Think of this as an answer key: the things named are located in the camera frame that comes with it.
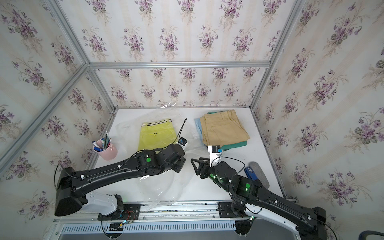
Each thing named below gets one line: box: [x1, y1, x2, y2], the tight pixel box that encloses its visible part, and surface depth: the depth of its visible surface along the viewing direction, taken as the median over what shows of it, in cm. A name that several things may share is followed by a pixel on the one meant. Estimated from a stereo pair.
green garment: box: [207, 110, 248, 151], surface depth 90 cm
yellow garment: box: [138, 118, 177, 153], surface depth 102 cm
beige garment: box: [200, 109, 251, 147], surface depth 93 cm
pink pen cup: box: [93, 139, 118, 161], surface depth 88 cm
